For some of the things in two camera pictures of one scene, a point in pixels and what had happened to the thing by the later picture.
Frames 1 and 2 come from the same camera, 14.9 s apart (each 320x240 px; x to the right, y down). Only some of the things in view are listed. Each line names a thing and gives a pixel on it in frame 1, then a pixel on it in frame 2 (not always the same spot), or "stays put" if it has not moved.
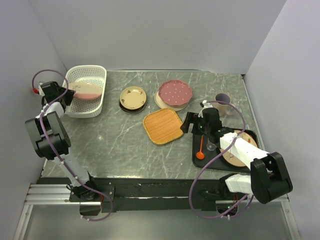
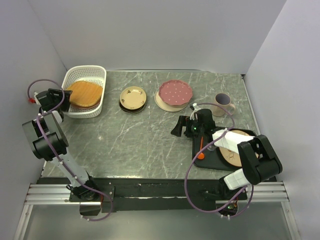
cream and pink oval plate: [84, 91] → [88, 107]
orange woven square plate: [163, 125] → [85, 93]
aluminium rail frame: [58, 194] stays put
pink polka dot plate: [175, 92] stays put
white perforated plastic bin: [94, 74] stays put
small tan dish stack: [132, 97] stays put
